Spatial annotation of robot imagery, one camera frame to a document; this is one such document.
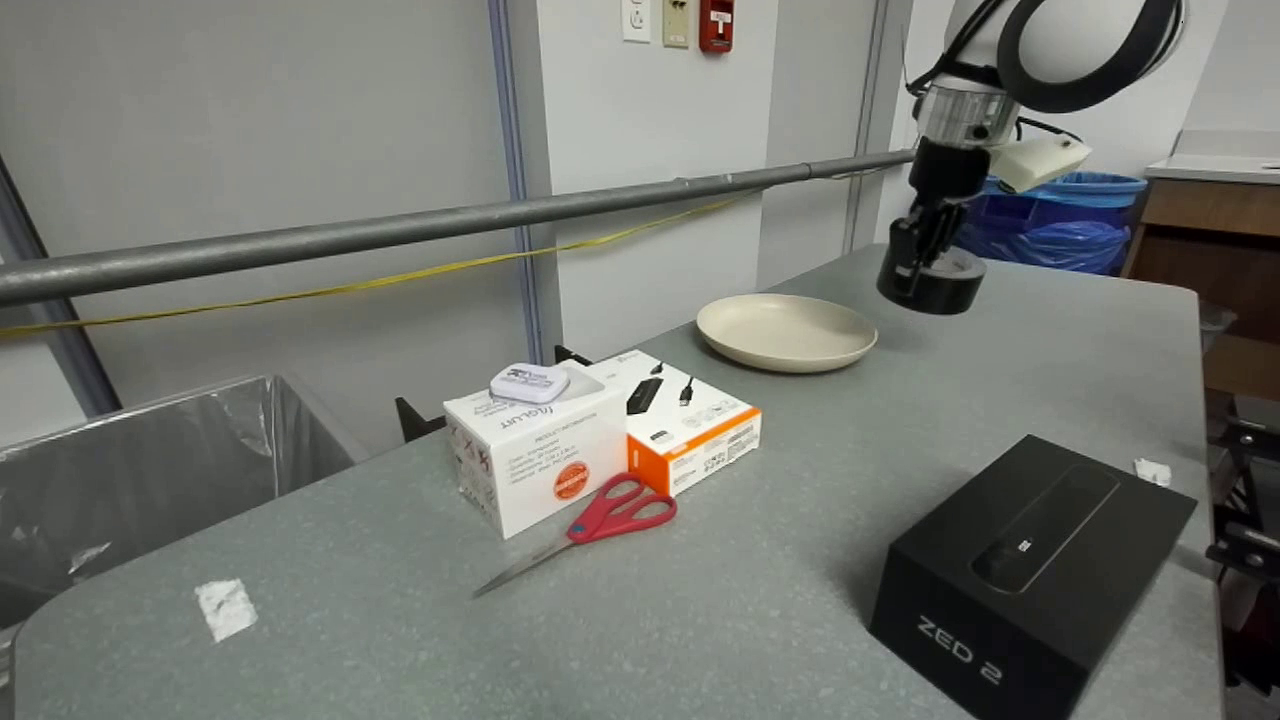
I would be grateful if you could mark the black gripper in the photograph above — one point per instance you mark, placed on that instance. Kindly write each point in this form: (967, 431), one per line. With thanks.
(950, 170)

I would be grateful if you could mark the black masking tape roll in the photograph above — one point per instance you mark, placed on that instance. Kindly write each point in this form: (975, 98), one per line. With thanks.
(930, 283)

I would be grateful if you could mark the beige round plate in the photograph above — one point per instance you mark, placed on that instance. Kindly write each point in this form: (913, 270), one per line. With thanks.
(784, 328)

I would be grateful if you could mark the blue lined trash bin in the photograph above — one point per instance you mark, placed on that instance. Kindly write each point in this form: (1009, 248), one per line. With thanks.
(1054, 227)

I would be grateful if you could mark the wooden desk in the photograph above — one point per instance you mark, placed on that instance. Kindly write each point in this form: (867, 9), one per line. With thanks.
(1212, 241)

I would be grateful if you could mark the red fire alarm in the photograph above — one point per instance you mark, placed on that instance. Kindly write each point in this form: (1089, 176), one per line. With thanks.
(718, 24)

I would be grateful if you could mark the white and orange box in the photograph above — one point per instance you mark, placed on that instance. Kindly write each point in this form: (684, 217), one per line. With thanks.
(694, 427)

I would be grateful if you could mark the small white paper scrap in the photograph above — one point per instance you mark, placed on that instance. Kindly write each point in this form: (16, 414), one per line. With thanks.
(1153, 468)
(225, 609)

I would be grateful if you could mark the black ZED 2 box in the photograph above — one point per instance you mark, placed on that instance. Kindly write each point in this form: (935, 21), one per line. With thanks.
(1034, 573)

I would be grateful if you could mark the small white device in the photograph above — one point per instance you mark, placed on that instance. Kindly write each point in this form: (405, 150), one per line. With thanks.
(531, 384)

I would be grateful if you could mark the white cardboard box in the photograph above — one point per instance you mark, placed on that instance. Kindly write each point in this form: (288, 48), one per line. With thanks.
(532, 452)

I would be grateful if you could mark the grey bin with clear liner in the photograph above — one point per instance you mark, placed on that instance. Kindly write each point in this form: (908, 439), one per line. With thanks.
(134, 482)

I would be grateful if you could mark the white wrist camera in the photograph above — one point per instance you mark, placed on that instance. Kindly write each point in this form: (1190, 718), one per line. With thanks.
(1037, 156)

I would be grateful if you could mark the beige wall plate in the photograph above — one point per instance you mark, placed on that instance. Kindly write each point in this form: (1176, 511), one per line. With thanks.
(677, 21)

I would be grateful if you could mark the white light switch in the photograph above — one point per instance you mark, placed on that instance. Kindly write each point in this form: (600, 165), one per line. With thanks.
(636, 17)

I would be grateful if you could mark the grey metal rail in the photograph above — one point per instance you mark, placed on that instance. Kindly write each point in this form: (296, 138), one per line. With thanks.
(400, 229)

